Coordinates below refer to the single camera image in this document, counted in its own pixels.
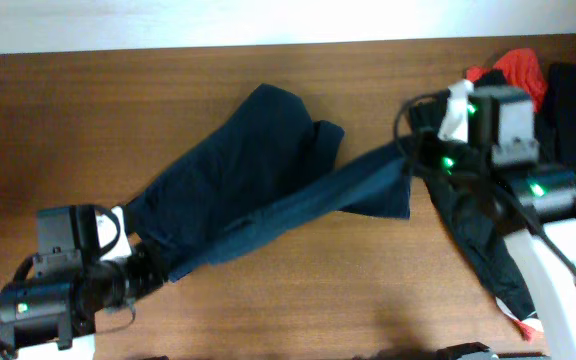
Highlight navy blue shorts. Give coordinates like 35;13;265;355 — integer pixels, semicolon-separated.
125;84;410;282

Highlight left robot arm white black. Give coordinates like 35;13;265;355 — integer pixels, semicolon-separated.
0;244;166;359

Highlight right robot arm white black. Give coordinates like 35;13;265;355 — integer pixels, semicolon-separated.
408;130;576;359

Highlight black t-shirt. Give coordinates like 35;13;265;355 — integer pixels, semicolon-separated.
408;70;554;321

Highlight red garment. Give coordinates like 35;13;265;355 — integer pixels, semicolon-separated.
465;48;548;112

